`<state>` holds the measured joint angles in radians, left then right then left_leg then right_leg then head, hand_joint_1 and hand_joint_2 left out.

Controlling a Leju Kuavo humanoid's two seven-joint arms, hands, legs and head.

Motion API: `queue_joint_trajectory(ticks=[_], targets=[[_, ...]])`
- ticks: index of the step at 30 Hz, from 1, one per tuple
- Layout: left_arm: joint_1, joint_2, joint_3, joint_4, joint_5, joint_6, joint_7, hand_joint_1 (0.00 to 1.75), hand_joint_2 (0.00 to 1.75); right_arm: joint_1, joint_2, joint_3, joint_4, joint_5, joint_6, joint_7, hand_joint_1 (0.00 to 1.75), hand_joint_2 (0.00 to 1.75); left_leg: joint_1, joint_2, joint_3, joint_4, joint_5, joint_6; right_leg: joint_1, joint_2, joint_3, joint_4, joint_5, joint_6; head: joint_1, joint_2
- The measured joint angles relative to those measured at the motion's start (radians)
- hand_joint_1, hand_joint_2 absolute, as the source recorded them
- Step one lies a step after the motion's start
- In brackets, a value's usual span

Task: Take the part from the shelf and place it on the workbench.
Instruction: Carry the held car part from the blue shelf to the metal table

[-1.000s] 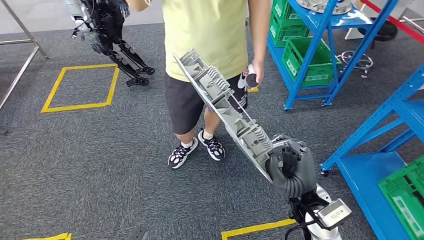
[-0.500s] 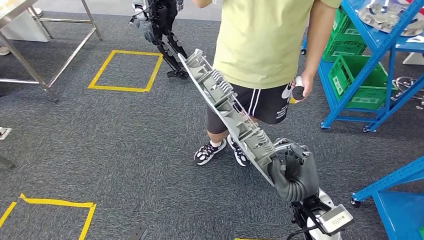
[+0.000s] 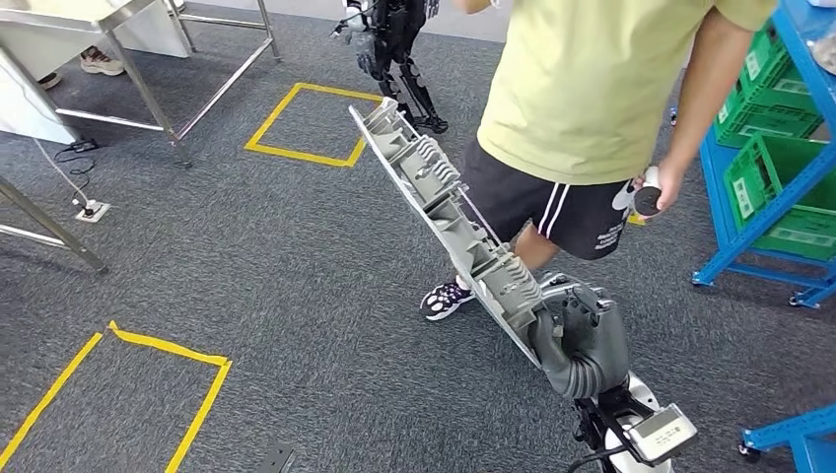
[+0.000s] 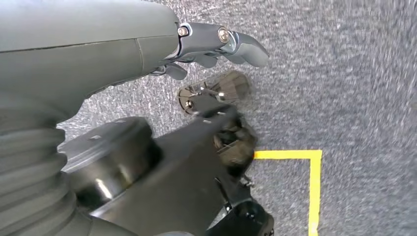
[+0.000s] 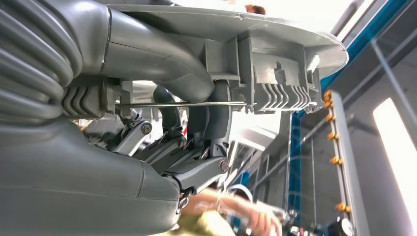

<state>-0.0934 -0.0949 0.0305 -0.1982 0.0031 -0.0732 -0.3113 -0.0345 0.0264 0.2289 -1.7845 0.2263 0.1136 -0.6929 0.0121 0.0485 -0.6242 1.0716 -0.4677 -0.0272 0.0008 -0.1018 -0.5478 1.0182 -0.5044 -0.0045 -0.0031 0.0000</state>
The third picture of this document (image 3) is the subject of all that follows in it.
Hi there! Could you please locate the person's left hand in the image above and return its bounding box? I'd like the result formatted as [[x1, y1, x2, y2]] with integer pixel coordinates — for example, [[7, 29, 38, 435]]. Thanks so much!
[[632, 163, 688, 218]]

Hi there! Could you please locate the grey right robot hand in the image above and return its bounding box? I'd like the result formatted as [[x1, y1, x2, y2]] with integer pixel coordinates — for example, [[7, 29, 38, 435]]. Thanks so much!
[[529, 279, 632, 374]]

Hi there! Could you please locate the white black handheld controller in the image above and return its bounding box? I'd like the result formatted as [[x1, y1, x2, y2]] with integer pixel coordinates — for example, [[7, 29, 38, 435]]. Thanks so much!
[[630, 166, 664, 219]]

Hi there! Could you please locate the silver plastic wheel cover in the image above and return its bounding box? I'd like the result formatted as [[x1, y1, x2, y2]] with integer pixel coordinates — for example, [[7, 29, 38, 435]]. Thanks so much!
[[347, 96, 546, 371]]

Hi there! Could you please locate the silver metal part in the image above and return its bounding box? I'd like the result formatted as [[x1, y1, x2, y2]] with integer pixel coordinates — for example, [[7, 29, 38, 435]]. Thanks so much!
[[808, 33, 836, 74]]

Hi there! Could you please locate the green plastic crate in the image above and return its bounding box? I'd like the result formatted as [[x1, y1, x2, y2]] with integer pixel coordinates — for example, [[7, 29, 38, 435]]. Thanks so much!
[[713, 23, 825, 150], [723, 133, 836, 262]]

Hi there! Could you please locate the person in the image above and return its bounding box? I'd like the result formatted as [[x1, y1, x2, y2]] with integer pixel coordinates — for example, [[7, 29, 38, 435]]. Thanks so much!
[[421, 0, 782, 322]]

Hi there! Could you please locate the black humanoid robot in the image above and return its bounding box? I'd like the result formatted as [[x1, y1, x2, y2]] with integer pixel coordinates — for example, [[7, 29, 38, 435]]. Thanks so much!
[[329, 0, 452, 136]]

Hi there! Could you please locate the yellow floor tape square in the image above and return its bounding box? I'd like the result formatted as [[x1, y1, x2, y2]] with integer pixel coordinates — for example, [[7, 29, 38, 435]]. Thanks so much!
[[244, 81, 384, 169], [0, 319, 234, 473]]

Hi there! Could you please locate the black right camera bracket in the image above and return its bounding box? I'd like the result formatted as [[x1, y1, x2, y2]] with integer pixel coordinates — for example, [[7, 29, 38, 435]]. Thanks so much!
[[573, 384, 655, 458]]

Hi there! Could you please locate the black camera bracket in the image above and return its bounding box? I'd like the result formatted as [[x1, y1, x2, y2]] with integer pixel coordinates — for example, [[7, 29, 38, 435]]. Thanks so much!
[[573, 384, 655, 458], [256, 443, 297, 473]]

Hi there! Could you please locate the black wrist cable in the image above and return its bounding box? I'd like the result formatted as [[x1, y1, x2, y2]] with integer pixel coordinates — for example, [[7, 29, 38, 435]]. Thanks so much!
[[564, 443, 628, 473]]

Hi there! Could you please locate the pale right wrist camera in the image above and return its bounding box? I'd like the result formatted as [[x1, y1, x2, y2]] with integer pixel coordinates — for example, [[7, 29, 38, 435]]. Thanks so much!
[[626, 403, 699, 466]]

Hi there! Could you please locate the black left camera bracket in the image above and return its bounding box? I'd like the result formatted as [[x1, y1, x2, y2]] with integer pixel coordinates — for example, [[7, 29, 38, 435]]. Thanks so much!
[[256, 443, 297, 473]]

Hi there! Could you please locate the black adapter with cable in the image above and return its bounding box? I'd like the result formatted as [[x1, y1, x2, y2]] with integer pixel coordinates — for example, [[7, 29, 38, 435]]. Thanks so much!
[[51, 137, 101, 178]]

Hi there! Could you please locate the white socket cable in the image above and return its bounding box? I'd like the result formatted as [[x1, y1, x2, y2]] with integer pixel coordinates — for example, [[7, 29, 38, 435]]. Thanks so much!
[[33, 137, 93, 210]]

